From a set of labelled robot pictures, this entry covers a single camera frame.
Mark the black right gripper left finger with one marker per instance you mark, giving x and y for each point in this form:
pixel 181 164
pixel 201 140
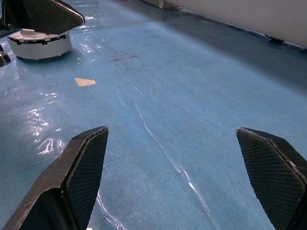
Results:
pixel 60 191

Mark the grey metal base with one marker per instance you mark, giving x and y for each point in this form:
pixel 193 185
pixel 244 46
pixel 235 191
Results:
pixel 158 3

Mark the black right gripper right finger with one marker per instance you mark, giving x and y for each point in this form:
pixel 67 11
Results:
pixel 275 182

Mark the silver motor stator copper windings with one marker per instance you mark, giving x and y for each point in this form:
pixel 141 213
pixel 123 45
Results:
pixel 43 51

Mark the beige tape piece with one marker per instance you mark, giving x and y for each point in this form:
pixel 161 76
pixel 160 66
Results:
pixel 85 82

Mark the black board foot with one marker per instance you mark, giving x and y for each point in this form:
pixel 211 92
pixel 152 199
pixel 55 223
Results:
pixel 274 39

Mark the blue table mat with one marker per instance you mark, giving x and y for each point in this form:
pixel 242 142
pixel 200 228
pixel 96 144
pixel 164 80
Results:
pixel 180 107

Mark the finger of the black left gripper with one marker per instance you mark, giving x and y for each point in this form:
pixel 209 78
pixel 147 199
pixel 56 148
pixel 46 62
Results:
pixel 48 16
pixel 4 60

